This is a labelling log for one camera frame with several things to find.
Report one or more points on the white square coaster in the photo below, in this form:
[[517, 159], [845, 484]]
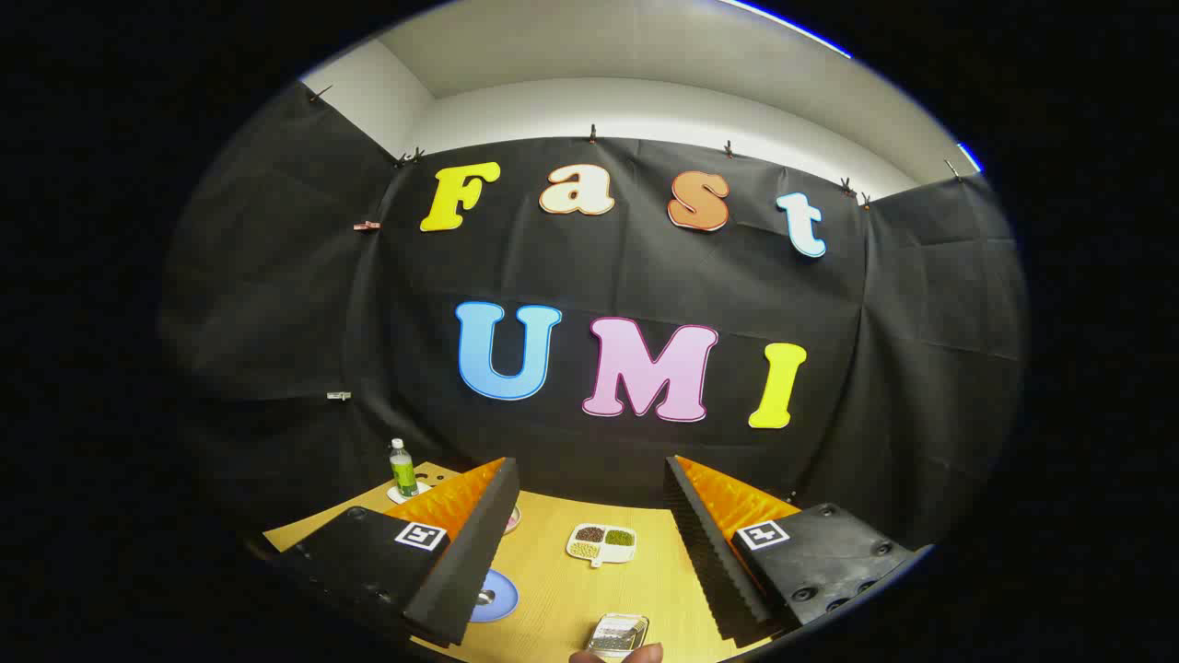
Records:
[[422, 490]]

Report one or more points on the pile of pale soybeans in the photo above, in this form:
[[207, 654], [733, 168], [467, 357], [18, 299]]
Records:
[[585, 550]]

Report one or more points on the green drink bottle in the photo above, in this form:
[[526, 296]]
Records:
[[403, 471]]

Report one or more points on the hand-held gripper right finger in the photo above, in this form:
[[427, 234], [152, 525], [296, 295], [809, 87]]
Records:
[[714, 562]]

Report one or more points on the beige food plate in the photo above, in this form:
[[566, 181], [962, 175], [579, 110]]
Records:
[[514, 519]]

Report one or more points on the pile of green beans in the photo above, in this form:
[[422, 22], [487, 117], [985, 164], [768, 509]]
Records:
[[619, 538]]

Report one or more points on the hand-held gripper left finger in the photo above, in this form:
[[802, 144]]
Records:
[[461, 562]]

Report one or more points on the white divided dish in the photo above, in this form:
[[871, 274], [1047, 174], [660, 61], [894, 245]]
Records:
[[615, 554]]

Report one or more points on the pile of dark red beans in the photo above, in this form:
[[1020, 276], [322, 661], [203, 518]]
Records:
[[589, 534]]

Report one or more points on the blue plate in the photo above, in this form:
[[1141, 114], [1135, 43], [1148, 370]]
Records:
[[505, 594]]

